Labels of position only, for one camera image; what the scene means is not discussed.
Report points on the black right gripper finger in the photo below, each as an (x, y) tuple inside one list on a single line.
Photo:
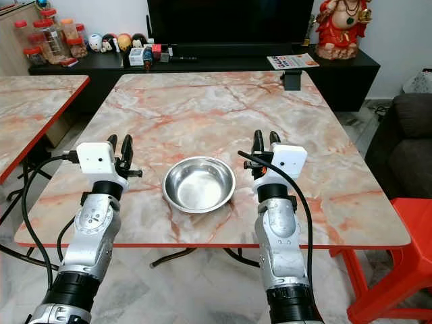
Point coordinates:
[(275, 138), (259, 145)]

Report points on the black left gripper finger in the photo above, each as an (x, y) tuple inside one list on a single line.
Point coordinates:
[(111, 139), (127, 148)]

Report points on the small black box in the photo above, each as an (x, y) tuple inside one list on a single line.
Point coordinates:
[(292, 80)]

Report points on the square marble red-rimmed folding table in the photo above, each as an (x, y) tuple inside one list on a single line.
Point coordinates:
[(209, 108)]

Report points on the large steel bowl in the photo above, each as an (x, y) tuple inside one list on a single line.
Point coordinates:
[(199, 185)]

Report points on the white printed flyer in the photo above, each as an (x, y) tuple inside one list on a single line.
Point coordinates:
[(291, 61)]

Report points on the small white box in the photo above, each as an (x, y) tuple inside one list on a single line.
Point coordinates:
[(136, 57)]

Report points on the black television console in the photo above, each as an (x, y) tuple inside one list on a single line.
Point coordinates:
[(344, 84)]

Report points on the black red round figurine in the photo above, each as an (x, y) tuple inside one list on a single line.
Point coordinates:
[(109, 43)]

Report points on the red lid nut jar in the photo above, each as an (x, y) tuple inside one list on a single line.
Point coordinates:
[(77, 48)]

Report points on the white round figurine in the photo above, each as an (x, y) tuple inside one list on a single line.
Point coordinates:
[(95, 42)]

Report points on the yellow round figurine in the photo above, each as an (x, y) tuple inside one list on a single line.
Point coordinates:
[(123, 42)]

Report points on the small red box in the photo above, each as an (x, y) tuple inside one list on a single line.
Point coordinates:
[(160, 48)]

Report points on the black remote control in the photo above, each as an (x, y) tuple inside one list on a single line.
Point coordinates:
[(183, 58)]

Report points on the small red lid jar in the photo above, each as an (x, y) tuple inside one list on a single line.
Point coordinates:
[(21, 34), (48, 14), (32, 56)]

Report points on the large clear jar red lid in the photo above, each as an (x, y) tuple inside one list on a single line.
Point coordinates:
[(50, 40)]

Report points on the orange lid snack jar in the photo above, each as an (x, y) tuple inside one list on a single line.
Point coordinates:
[(67, 28)]

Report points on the black flat television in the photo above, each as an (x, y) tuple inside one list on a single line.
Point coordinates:
[(229, 20)]

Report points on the red gold statue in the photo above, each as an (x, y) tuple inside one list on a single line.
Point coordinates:
[(341, 30)]

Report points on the dark grey sofa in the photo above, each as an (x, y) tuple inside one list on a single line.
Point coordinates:
[(401, 145)]

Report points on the light wooden cabinet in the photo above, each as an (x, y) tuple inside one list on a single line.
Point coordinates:
[(13, 47)]

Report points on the blue round ornament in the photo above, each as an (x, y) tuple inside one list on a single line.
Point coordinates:
[(42, 3)]

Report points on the grey white bag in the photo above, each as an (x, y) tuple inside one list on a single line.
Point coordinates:
[(418, 82)]

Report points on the red plastic stool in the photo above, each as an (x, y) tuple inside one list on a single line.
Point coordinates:
[(405, 236)]

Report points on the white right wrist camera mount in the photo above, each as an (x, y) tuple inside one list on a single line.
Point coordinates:
[(287, 162)]

